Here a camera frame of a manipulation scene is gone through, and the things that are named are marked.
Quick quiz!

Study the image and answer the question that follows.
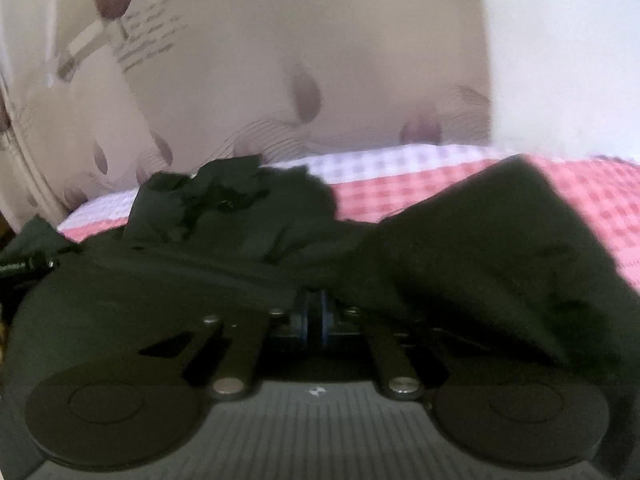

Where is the black garment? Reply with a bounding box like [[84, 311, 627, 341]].
[[0, 152, 640, 461]]

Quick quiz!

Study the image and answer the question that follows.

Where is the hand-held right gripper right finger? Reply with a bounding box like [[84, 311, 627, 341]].
[[315, 292, 425, 401]]

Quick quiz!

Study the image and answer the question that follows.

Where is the beige leaf print curtain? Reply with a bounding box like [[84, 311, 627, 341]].
[[0, 0, 497, 233]]

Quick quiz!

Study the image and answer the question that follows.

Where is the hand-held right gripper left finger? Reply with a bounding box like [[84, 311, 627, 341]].
[[139, 297, 314, 402]]

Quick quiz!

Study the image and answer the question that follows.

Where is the pink checkered bed sheet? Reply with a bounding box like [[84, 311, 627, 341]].
[[57, 142, 640, 293]]

